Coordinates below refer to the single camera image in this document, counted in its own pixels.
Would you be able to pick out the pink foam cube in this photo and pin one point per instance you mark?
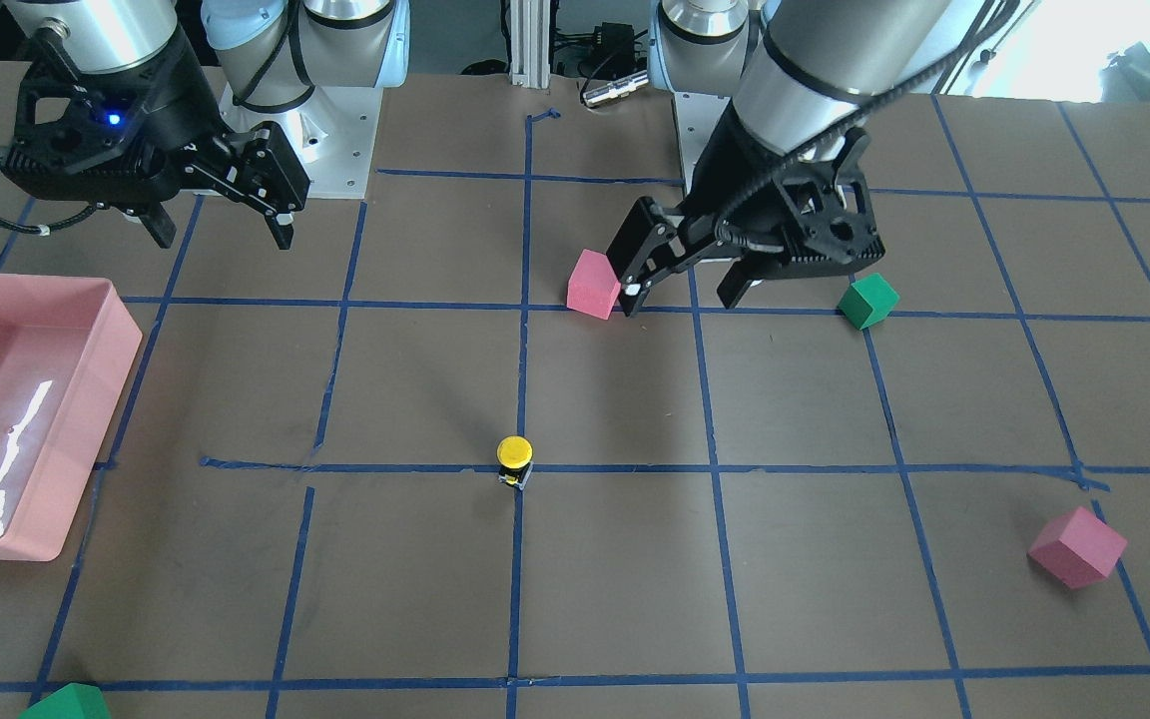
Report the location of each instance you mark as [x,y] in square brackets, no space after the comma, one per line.
[593,288]
[1078,549]

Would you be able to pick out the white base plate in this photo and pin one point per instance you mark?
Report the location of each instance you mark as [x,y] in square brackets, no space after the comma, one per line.
[696,117]
[333,134]

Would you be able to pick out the yellow push button switch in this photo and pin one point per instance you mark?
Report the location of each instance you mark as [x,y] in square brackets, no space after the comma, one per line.
[514,455]

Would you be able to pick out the pink plastic tray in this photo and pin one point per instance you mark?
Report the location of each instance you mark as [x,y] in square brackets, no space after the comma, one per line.
[67,346]

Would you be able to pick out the green foam block bottom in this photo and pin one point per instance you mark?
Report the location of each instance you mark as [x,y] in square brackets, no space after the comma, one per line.
[72,701]

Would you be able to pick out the green foam cube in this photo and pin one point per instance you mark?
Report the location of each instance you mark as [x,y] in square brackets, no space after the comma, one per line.
[867,301]

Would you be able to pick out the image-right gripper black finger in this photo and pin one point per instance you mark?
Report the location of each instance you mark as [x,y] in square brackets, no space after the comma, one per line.
[735,283]
[655,242]

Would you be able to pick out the aluminium profile post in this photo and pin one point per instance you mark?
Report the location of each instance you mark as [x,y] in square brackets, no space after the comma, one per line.
[528,27]

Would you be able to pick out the black power adapter box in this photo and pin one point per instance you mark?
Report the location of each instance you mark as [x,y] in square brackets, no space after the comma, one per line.
[611,39]

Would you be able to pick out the silver metal cylinder connector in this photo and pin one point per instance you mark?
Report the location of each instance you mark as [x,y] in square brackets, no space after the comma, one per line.
[614,91]

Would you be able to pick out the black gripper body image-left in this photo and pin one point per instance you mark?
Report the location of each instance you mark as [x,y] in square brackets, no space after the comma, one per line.
[173,122]

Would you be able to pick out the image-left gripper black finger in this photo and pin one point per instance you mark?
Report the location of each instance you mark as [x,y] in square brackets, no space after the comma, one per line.
[157,221]
[259,169]

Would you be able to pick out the pink foam cube centre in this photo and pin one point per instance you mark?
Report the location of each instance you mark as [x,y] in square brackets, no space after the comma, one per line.
[593,288]

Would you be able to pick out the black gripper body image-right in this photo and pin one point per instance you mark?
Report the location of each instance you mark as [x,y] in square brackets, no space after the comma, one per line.
[725,168]

